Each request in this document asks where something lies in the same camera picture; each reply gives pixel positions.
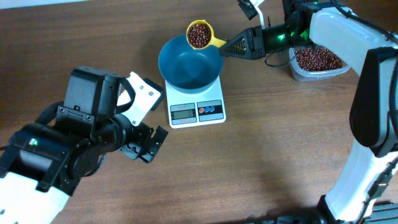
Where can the yellow measuring scoop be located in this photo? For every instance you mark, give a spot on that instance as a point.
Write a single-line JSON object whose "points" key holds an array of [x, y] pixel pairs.
{"points": [[213, 41]]}

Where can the red beans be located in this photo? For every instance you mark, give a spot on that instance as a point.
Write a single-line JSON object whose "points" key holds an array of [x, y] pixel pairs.
{"points": [[199, 35], [317, 60]]}

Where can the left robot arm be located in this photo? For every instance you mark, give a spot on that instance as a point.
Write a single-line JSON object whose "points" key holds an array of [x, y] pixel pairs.
{"points": [[44, 161]]}

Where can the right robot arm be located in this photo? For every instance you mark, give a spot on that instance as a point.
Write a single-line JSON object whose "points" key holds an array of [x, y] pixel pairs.
{"points": [[372, 53]]}

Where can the white digital kitchen scale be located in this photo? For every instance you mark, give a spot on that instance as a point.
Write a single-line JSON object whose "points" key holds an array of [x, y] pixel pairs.
{"points": [[202, 107]]}

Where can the blue plastic bowl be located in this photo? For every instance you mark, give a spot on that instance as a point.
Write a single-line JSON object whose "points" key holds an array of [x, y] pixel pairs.
{"points": [[187, 69]]}

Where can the clear plastic bean container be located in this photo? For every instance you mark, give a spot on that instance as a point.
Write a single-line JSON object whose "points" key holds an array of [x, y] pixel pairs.
{"points": [[301, 75]]}

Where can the red beans in container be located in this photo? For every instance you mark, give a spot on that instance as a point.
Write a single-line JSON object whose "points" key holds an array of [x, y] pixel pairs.
{"points": [[317, 60]]}

